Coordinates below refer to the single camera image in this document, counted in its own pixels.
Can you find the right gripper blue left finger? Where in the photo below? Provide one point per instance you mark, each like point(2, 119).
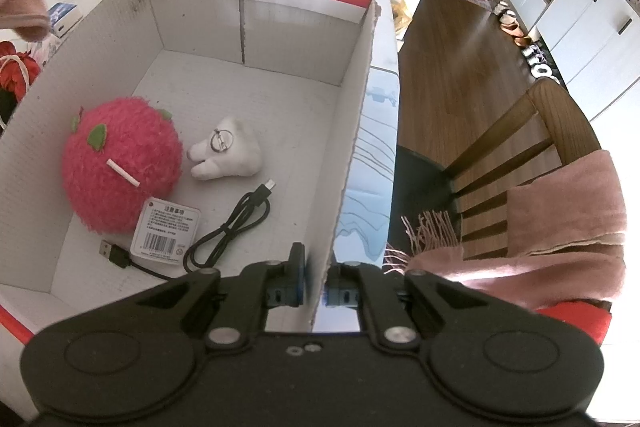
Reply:
point(286, 280)

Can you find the white storage cabinet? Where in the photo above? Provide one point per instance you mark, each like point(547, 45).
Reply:
point(594, 43)

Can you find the black white slippers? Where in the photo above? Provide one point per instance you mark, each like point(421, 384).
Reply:
point(540, 62)

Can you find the pink fleece garment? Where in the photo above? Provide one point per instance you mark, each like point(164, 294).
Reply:
point(28, 18)

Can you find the pink fuzzy plush ball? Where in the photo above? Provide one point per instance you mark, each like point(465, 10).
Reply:
point(118, 155)

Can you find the white plush keychain toy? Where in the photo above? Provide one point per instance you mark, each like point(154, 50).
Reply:
point(231, 149)

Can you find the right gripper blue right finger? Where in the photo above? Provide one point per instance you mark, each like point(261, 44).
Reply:
point(340, 290)

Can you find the white red cardboard box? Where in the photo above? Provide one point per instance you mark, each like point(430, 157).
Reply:
point(295, 71)

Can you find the small blue white box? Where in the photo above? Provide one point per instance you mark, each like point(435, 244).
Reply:
point(63, 17)

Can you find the near wooden dining chair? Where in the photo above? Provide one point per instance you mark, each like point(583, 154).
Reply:
point(542, 131)

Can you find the yellow plastic bag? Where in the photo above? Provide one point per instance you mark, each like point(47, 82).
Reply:
point(401, 16)

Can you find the pink fringed scarf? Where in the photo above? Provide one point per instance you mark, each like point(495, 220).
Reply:
point(566, 235)

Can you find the red chair cushion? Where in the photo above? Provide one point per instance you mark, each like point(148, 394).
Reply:
point(592, 320)

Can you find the white barcode hang tag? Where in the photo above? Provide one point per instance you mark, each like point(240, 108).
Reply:
point(165, 231)

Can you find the red cloth garment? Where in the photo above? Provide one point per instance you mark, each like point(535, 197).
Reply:
point(18, 70)

